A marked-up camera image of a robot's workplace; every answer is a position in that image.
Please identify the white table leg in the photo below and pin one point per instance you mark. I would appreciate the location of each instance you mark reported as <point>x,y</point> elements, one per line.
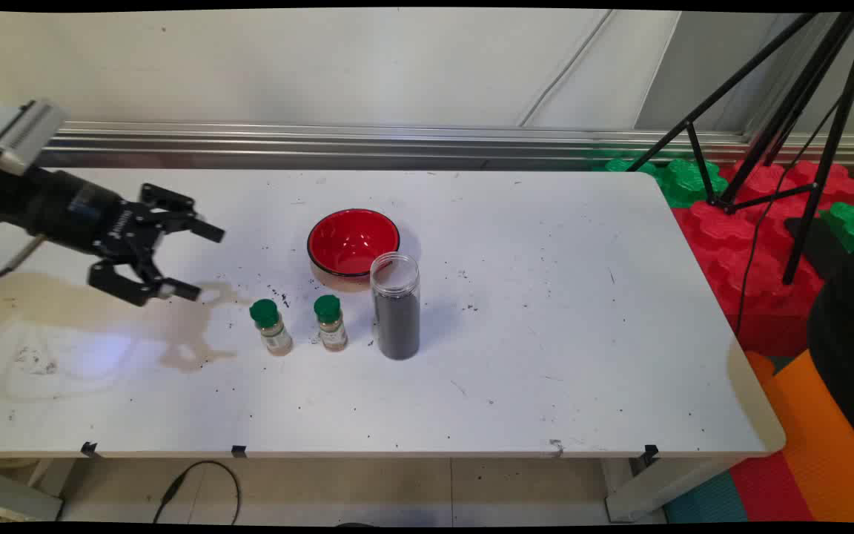
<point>12,497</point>
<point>649,489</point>

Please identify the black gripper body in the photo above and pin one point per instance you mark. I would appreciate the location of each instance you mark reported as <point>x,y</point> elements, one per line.
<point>64,211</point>

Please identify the red foam block stack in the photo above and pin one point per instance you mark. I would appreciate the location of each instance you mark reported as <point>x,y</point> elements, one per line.
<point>723,252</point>

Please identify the red foam mat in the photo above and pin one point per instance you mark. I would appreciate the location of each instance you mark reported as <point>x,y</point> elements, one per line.
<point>768,489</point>

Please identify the red bowl black rim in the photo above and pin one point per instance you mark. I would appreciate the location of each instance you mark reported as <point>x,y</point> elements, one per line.
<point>349,241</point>

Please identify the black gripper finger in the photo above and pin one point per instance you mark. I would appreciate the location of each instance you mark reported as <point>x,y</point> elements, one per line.
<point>130,285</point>
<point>175,211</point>

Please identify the orange foam mat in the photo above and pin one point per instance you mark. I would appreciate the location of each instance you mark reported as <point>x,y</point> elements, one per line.
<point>827,460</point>

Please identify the black tripod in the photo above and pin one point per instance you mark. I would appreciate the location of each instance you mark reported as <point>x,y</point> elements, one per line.
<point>805,222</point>

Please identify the teal foam mat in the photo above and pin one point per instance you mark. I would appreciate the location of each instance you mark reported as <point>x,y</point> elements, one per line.
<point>709,500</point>

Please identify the black round object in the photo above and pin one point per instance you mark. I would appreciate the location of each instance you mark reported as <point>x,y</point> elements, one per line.
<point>849,334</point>

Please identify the green cap spice bottle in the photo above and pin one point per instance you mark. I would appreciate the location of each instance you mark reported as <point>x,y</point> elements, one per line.
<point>273,337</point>
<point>332,334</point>

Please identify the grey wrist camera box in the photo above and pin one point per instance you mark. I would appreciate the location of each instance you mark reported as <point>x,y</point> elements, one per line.
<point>19,133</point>

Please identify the clear plastic jar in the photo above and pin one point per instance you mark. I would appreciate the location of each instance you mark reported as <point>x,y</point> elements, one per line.
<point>396,326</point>

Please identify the aluminium wall rail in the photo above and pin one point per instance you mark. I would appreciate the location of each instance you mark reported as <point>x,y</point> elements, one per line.
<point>397,141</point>

